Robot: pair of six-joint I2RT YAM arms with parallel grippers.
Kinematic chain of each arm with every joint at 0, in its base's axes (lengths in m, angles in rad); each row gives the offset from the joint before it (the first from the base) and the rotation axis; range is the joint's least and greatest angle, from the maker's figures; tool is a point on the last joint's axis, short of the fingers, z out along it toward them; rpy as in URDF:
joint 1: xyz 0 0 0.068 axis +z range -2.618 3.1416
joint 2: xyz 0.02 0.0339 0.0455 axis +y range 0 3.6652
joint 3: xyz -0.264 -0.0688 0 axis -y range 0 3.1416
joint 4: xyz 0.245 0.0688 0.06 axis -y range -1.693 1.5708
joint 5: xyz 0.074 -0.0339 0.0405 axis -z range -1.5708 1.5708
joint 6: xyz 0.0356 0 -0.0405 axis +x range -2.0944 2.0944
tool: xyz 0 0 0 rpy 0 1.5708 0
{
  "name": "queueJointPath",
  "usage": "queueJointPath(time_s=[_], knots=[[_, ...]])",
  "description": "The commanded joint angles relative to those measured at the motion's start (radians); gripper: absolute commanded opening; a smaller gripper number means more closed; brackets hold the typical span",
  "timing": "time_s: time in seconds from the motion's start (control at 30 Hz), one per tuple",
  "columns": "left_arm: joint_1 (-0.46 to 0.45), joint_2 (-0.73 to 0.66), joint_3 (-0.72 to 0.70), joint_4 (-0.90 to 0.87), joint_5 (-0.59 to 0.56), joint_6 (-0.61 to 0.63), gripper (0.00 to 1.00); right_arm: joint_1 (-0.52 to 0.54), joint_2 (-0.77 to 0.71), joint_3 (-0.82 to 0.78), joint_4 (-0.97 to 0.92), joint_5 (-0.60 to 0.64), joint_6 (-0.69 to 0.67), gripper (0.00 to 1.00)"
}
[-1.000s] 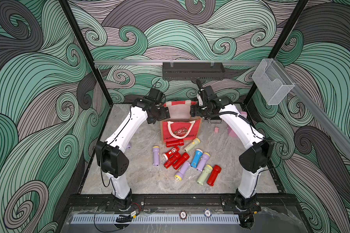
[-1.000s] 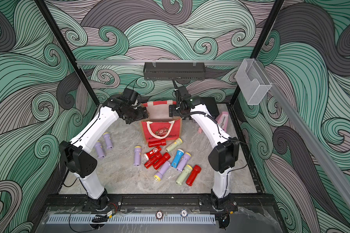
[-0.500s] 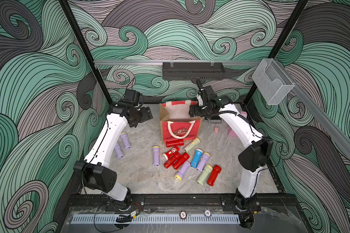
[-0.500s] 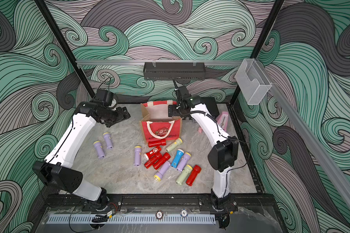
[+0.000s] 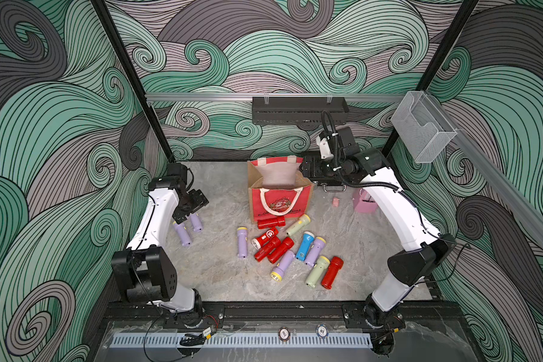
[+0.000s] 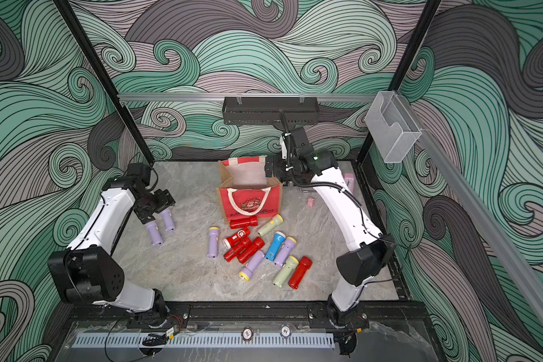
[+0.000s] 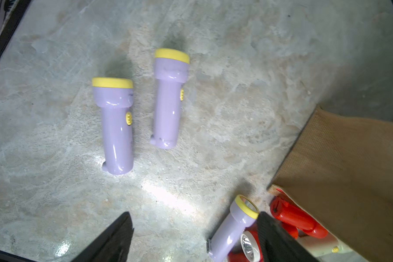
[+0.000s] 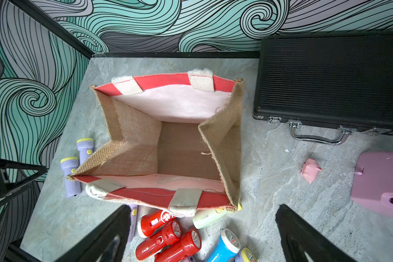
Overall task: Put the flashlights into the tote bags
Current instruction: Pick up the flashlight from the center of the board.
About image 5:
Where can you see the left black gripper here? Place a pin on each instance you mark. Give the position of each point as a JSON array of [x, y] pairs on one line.
[[200, 200]]

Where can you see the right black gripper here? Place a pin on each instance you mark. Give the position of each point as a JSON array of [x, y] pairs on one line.
[[316, 162]]

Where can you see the red jute tote bag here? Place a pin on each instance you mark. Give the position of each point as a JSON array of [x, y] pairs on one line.
[[277, 188]]

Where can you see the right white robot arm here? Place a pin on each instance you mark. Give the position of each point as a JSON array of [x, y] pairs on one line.
[[424, 248]]

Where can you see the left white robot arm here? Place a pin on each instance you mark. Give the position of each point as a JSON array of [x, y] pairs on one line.
[[143, 271]]

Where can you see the black hard carry case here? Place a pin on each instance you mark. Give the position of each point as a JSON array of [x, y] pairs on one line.
[[361, 173]]

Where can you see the pink metronome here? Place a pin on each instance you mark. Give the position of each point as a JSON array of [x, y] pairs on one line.
[[363, 203]]

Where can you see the pale green flashlight upper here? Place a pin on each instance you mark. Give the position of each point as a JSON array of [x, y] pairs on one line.
[[301, 222]]

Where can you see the pale green flashlight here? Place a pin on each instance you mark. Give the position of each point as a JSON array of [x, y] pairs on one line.
[[317, 272], [301, 222]]

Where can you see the red flashlight white head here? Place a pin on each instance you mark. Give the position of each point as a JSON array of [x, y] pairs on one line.
[[268, 235]]

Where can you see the blue flashlight white head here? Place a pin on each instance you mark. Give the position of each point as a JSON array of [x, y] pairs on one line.
[[305, 245]]

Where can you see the pale green flashlight lower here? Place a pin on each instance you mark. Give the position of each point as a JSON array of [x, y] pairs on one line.
[[317, 272]]

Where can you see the purple flashlight yellow head bottom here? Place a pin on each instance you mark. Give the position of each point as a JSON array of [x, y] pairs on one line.
[[278, 272]]

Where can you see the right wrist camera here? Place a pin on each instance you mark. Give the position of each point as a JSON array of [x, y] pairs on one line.
[[341, 143]]

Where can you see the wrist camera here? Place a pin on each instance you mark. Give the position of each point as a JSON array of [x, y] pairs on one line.
[[341, 143], [177, 169]]

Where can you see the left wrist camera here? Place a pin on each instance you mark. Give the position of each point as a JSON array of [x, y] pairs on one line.
[[177, 169]]

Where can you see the black wall shelf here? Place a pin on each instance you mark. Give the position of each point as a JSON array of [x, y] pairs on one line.
[[298, 110]]

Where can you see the clear plastic wall bin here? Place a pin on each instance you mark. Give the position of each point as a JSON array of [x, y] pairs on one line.
[[423, 125]]

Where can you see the white perforated cable tray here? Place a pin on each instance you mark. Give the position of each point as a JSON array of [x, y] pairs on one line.
[[244, 340]]

